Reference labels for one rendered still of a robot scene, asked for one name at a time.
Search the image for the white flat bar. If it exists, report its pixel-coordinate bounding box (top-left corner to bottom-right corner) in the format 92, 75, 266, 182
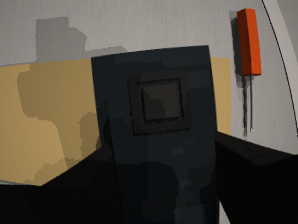
262, 0, 298, 131

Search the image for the orange-handled awl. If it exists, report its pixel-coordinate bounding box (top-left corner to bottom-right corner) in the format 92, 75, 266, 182
237, 8, 262, 132

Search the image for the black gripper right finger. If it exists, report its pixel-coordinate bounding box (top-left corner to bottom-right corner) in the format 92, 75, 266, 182
214, 129, 298, 224

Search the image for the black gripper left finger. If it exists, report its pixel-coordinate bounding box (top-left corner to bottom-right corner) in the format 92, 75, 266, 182
0, 140, 122, 224

